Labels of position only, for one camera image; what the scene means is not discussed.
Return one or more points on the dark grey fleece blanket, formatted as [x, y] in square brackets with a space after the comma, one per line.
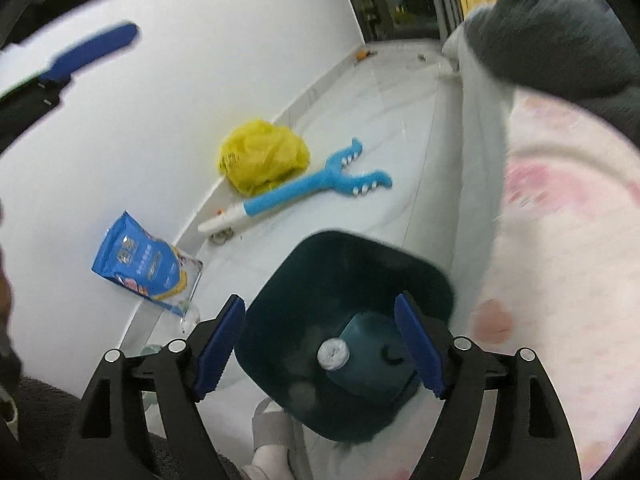
[572, 49]

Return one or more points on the blue snack bag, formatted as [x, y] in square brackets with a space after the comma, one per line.
[130, 257]

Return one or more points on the dark teal trash bin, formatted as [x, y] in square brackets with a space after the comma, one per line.
[339, 285]

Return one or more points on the grey mattress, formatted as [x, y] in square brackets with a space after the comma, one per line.
[487, 104]

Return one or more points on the orange small floor object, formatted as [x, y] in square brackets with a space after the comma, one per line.
[364, 54]

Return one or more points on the pink floral bed sheet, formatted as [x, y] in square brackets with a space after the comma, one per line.
[562, 282]

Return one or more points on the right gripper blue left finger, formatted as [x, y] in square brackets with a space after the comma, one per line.
[216, 345]

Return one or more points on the yellow plastic bag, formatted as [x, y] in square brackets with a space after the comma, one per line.
[258, 157]

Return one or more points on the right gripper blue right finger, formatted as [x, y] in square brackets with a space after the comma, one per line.
[425, 340]

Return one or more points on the white crumpled tissue ball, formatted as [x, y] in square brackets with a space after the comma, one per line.
[333, 354]

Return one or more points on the blue plush claw toy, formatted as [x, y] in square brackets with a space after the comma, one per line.
[330, 178]

